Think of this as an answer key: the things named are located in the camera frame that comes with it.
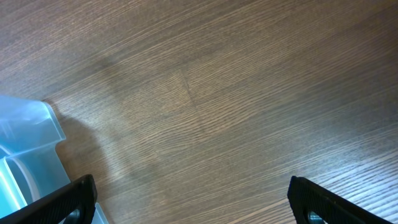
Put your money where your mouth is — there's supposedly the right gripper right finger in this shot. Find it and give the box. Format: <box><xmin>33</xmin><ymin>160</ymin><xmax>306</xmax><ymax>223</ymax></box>
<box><xmin>287</xmin><ymin>176</ymin><xmax>391</xmax><ymax>224</ymax></box>

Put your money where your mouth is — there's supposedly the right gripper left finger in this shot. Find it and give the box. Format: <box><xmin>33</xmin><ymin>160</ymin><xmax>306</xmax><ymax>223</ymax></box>
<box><xmin>1</xmin><ymin>174</ymin><xmax>98</xmax><ymax>224</ymax></box>

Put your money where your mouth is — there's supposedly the clear plastic storage container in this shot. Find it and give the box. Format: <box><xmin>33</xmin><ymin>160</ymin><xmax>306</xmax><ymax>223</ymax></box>
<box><xmin>1</xmin><ymin>96</ymin><xmax>107</xmax><ymax>223</ymax></box>

